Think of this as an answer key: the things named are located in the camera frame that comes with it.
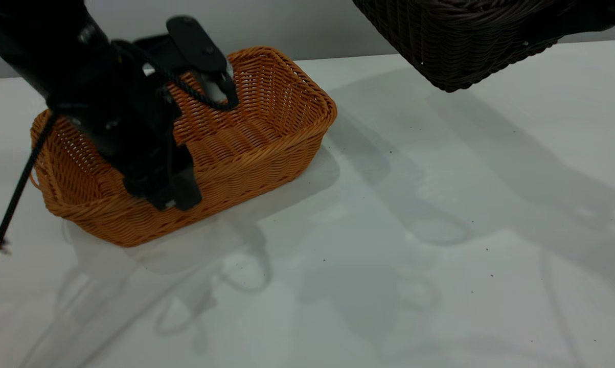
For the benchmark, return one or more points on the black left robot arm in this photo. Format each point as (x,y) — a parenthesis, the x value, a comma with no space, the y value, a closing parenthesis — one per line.
(26,36)

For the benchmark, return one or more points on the light brown wicker basket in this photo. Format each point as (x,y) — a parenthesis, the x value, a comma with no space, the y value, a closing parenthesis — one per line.
(266,143)

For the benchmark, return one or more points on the dark brown wicker basket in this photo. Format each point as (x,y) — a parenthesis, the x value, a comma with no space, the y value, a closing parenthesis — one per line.
(455,46)

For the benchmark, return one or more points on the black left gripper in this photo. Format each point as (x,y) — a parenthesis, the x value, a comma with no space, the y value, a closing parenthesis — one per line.
(128,122)

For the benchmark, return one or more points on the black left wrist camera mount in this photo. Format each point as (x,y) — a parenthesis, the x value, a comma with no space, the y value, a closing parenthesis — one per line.
(195,43)

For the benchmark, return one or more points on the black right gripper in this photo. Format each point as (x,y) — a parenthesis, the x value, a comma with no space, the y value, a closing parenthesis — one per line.
(598,15)

